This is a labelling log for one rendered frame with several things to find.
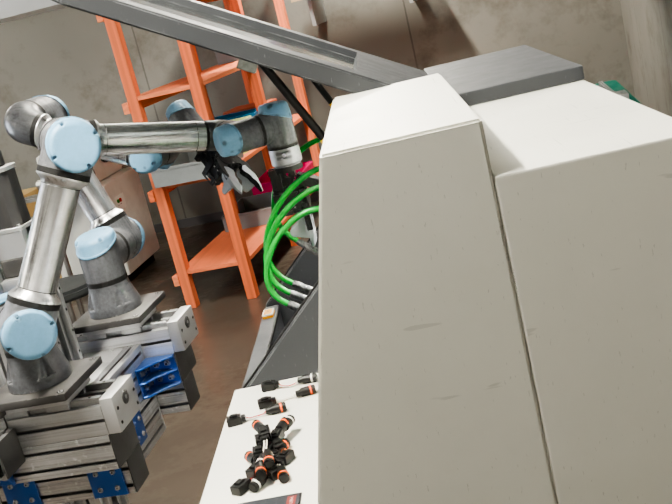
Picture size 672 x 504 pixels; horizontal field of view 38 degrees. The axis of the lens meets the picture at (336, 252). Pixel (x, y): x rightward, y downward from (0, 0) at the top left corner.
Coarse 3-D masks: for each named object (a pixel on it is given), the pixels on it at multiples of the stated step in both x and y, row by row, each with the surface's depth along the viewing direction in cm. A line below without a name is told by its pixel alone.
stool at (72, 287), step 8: (64, 280) 496; (72, 280) 492; (80, 280) 488; (64, 288) 479; (72, 288) 475; (80, 288) 476; (64, 296) 470; (72, 296) 472; (80, 296) 476; (72, 312) 489; (72, 320) 490
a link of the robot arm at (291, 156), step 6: (282, 150) 233; (288, 150) 233; (294, 150) 234; (270, 156) 235; (276, 156) 234; (282, 156) 233; (288, 156) 233; (294, 156) 234; (300, 156) 236; (276, 162) 234; (282, 162) 234; (288, 162) 234; (294, 162) 234
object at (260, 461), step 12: (288, 420) 184; (264, 432) 178; (276, 432) 180; (264, 444) 176; (276, 444) 177; (288, 444) 179; (252, 456) 176; (264, 456) 170; (276, 456) 174; (288, 456) 174; (252, 468) 172; (264, 468) 168; (276, 468) 170; (240, 480) 168; (252, 480) 167; (264, 480) 168; (288, 480) 167; (240, 492) 166
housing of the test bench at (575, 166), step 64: (448, 64) 260; (512, 64) 225; (576, 64) 198; (512, 128) 162; (576, 128) 149; (640, 128) 138; (512, 192) 131; (576, 192) 131; (640, 192) 131; (512, 256) 134; (576, 256) 133; (640, 256) 133; (576, 320) 136; (640, 320) 135; (576, 384) 138; (640, 384) 138; (576, 448) 141; (640, 448) 141
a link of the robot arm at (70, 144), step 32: (64, 128) 208; (64, 160) 209; (96, 160) 212; (64, 192) 212; (32, 224) 214; (64, 224) 214; (32, 256) 212; (64, 256) 217; (32, 288) 213; (0, 320) 216; (32, 320) 211; (32, 352) 212
